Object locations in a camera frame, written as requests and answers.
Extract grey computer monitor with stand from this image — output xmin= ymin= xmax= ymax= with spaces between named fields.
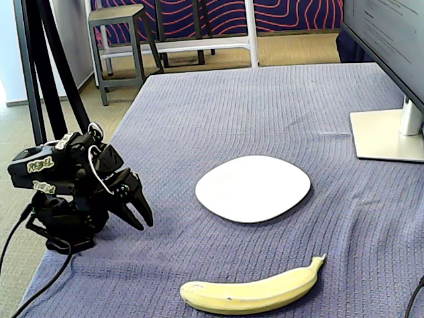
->
xmin=341 ymin=0 xmax=424 ymax=163

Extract yellow banana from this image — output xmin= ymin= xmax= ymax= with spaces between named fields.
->
xmin=180 ymin=253 xmax=327 ymax=316

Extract black looped cable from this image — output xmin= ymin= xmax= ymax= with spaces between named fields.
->
xmin=13 ymin=237 xmax=73 ymax=318

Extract black camera stand pole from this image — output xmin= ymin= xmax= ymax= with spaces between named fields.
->
xmin=13 ymin=0 xmax=92 ymax=146

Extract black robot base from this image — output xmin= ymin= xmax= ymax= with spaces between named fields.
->
xmin=26 ymin=193 xmax=110 ymax=254

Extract white table frame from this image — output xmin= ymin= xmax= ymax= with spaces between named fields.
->
xmin=84 ymin=0 xmax=261 ymax=89

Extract grey metal stool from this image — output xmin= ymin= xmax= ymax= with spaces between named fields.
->
xmin=87 ymin=3 xmax=165 ymax=107

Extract blue pink patterned panel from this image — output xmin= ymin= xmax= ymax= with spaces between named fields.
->
xmin=91 ymin=0 xmax=344 ymax=46

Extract black cable with plug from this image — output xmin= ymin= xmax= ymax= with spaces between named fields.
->
xmin=0 ymin=203 xmax=34 ymax=266

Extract black chair legs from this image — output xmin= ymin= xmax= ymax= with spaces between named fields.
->
xmin=154 ymin=0 xmax=216 ymax=69

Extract thin black cable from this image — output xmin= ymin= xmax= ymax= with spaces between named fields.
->
xmin=405 ymin=274 xmax=424 ymax=318

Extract white plate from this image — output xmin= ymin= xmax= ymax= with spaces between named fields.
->
xmin=194 ymin=154 xmax=313 ymax=224

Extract blue knitted cloth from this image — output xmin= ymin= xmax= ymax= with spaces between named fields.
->
xmin=13 ymin=62 xmax=424 ymax=318

